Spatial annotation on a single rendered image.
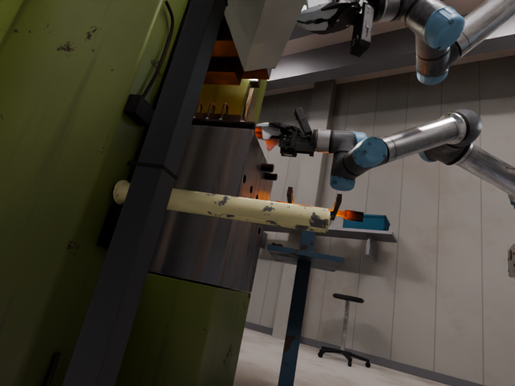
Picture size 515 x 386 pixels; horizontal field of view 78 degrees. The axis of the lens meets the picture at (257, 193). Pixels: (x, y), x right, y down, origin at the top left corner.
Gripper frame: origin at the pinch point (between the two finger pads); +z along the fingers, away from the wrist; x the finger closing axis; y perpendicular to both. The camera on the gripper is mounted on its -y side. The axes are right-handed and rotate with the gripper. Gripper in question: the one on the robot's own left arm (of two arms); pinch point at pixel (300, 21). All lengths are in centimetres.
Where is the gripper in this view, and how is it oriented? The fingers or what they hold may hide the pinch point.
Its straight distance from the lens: 77.1
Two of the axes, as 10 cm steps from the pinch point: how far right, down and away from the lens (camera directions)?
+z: -9.2, 2.5, -2.9
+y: -3.1, -9.3, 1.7
